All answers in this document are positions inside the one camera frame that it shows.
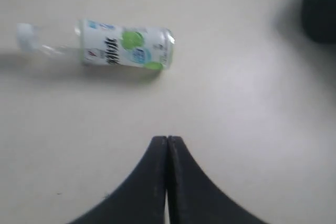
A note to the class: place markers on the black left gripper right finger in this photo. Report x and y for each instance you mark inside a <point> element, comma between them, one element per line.
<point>192,196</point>

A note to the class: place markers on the bottle with green lime label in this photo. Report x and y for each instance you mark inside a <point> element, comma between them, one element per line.
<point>101,44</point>

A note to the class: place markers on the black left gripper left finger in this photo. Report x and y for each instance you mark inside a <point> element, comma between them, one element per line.
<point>141,197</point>

